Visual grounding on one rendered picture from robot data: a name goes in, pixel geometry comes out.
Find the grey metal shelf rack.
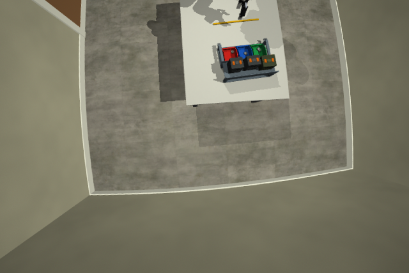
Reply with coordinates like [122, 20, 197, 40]
[217, 38, 279, 83]

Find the blue bin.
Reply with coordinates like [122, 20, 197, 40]
[235, 45, 253, 58]

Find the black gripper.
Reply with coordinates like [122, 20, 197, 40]
[236, 0, 249, 20]

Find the red open bin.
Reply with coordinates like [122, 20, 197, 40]
[222, 47, 238, 61]

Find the green open bin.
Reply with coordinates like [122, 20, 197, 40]
[250, 43, 267, 56]

